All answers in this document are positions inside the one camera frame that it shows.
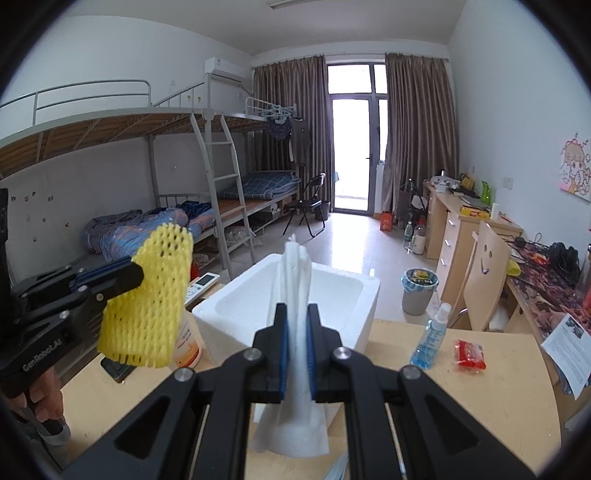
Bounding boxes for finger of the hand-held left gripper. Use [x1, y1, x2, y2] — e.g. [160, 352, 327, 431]
[68, 257, 134, 278]
[13, 262, 145, 325]

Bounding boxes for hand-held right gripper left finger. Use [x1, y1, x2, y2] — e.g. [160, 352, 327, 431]
[60, 302, 291, 480]

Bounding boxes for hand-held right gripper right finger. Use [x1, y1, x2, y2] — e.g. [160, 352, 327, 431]
[307, 302, 541, 480]

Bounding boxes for yellow foam fruit net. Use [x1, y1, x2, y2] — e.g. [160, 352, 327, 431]
[97, 222, 194, 368]

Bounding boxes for white foam wrap sheet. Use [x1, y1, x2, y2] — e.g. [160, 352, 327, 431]
[250, 234, 330, 459]

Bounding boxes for white styrofoam box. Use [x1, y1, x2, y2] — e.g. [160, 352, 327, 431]
[191, 252, 381, 354]

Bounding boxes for person's left hand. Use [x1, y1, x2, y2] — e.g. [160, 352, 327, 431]
[13, 366, 64, 431]

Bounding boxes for blue and orange quilt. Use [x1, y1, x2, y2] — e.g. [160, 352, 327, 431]
[85, 200, 217, 267]

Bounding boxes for white remote control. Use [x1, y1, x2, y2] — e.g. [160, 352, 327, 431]
[185, 272, 221, 305]

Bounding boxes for dark smartphone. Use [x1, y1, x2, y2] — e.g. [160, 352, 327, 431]
[100, 357, 140, 384]

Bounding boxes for orange white carton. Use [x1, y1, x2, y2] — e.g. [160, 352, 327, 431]
[169, 284, 204, 371]

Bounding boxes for blue spray bottle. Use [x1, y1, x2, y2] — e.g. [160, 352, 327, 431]
[410, 302, 452, 370]

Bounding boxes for grey trash bin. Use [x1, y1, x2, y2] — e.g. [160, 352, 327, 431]
[401, 268, 440, 317]

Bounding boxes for metal bunk bed with ladder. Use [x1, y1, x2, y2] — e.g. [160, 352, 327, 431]
[0, 79, 257, 282]

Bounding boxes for red snack packet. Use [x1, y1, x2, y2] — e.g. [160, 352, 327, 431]
[453, 339, 487, 371]

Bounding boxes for black folding chair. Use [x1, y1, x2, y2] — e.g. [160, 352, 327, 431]
[282, 173, 330, 239]

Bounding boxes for plastic bottles on floor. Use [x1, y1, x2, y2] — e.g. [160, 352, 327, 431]
[403, 219, 428, 256]

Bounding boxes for blue plaid bedding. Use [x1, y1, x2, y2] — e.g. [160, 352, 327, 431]
[216, 171, 302, 201]

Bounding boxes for wooden desk with drawers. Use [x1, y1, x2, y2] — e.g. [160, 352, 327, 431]
[422, 180, 523, 302]

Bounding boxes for wooden chair with smiley face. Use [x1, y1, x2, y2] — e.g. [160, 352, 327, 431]
[449, 220, 512, 332]

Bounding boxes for black tripod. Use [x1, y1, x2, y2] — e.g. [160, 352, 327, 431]
[399, 177, 428, 223]

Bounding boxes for dark hanging clothes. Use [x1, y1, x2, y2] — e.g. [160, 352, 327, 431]
[264, 114, 309, 165]

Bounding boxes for glass balcony door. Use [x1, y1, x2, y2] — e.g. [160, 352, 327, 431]
[326, 64, 387, 214]

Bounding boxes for white air conditioner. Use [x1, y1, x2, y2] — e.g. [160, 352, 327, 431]
[204, 56, 246, 84]

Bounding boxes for wooden desk with patterned mat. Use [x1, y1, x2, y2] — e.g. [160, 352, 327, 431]
[505, 242, 591, 393]

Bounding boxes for brown curtain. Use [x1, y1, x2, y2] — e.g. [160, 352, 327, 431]
[252, 55, 327, 188]
[385, 52, 459, 223]

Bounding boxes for printed paper sheet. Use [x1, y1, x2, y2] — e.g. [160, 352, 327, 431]
[540, 313, 591, 400]

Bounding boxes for black headphones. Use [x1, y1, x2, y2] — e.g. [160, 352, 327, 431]
[549, 242, 581, 278]

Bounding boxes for cartoon wall poster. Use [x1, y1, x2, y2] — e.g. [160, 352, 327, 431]
[558, 131, 591, 204]

